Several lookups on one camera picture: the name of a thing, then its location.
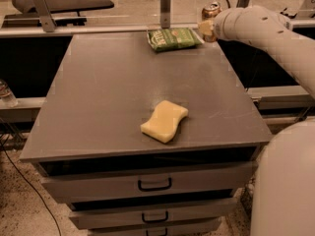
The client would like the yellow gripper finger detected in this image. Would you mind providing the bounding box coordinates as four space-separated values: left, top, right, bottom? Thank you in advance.
198 19 214 36

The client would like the orange soda can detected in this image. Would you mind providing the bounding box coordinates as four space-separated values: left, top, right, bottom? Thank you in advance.
202 2 221 42

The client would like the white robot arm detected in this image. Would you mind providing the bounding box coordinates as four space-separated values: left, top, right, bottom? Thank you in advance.
198 6 315 236

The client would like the green jalapeno chip bag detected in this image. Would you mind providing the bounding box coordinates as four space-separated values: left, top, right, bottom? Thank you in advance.
147 28 204 52

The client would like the yellow sponge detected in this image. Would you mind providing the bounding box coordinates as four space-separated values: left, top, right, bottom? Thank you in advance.
140 100 189 144

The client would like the grey drawer cabinet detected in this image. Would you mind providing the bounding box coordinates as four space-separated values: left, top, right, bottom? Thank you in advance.
19 28 275 236

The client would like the top drawer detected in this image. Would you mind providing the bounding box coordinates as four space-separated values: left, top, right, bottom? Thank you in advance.
42 161 258 204

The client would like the drawer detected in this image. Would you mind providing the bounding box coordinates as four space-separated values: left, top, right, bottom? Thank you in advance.
88 217 221 236
69 198 236 231
42 161 258 204

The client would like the middle drawer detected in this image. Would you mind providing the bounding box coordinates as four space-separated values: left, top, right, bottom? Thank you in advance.
69 198 236 231

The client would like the bottom drawer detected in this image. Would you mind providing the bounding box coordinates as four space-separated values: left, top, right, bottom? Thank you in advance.
88 217 221 236

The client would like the clear plastic water bottle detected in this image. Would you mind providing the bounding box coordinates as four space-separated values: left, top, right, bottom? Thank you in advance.
0 79 18 107

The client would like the middle metal bracket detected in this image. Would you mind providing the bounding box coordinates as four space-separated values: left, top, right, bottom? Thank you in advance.
160 0 171 29

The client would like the left metal bracket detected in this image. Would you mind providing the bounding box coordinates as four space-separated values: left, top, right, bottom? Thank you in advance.
32 0 56 32

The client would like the wire basket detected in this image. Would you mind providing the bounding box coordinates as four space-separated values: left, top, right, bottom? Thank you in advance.
240 181 255 218

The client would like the metal rail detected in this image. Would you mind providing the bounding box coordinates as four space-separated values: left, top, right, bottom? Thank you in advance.
0 19 315 38

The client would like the black floor cable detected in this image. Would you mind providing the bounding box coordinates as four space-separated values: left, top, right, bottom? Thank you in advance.
0 138 63 236

